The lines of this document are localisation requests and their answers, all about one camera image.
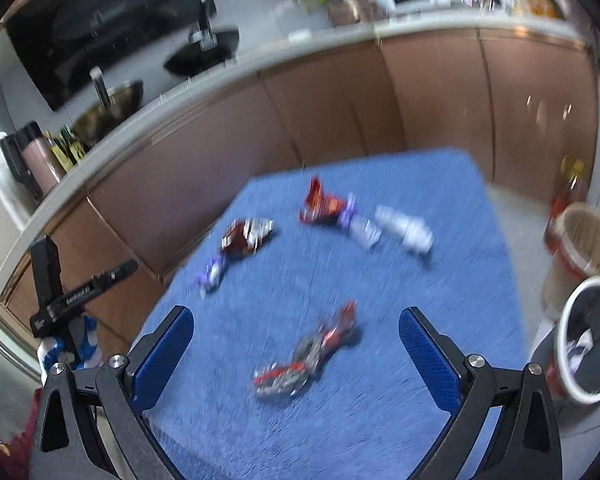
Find red silver snack wrapper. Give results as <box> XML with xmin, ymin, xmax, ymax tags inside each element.
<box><xmin>251</xmin><ymin>301</ymin><xmax>358</xmax><ymax>399</ymax></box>

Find blue towel table cover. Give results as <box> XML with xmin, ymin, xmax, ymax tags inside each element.
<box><xmin>144</xmin><ymin>148</ymin><xmax>527</xmax><ymax>479</ymax></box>

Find pink thermos jug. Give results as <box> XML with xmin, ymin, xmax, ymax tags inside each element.
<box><xmin>0</xmin><ymin>122</ymin><xmax>67</xmax><ymax>204</ymax></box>

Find copper rice cooker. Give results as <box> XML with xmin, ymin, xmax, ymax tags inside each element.
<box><xmin>327</xmin><ymin>0</ymin><xmax>387</xmax><ymax>27</ymax></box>

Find black range hood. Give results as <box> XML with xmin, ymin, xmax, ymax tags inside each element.
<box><xmin>6</xmin><ymin>0</ymin><xmax>214</xmax><ymax>110</ymax></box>

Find brown kitchen cabinets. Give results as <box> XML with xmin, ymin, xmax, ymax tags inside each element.
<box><xmin>0</xmin><ymin>25</ymin><xmax>598</xmax><ymax>350</ymax></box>

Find cooking oil bottle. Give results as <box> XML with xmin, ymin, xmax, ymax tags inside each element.
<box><xmin>544</xmin><ymin>155</ymin><xmax>588</xmax><ymax>254</ymax></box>

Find dark red foil wrapper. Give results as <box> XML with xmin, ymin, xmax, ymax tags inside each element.
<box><xmin>220</xmin><ymin>218</ymin><xmax>275</xmax><ymax>259</ymax></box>

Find purple white wrapper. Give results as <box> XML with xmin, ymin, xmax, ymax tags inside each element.
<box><xmin>337</xmin><ymin>193</ymin><xmax>382</xmax><ymax>250</ymax></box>

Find dark sauce bottles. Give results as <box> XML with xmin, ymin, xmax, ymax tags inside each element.
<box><xmin>43</xmin><ymin>125</ymin><xmax>87</xmax><ymax>172</ymax></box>

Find white rimmed trash bin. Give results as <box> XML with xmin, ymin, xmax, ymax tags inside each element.
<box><xmin>531</xmin><ymin>276</ymin><xmax>600</xmax><ymax>406</ymax></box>

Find black wok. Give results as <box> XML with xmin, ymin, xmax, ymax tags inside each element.
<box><xmin>163</xmin><ymin>0</ymin><xmax>240</xmax><ymax>78</ymax></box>

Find white plastic bag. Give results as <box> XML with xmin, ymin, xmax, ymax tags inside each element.
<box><xmin>375</xmin><ymin>206</ymin><xmax>434</xmax><ymax>255</ymax></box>

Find purple candy wrapper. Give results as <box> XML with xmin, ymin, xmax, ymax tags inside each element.
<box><xmin>197</xmin><ymin>252</ymin><xmax>226</xmax><ymax>298</ymax></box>

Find blue white gloved left hand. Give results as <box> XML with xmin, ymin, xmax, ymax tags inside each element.
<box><xmin>36</xmin><ymin>313</ymin><xmax>102</xmax><ymax>382</ymax></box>

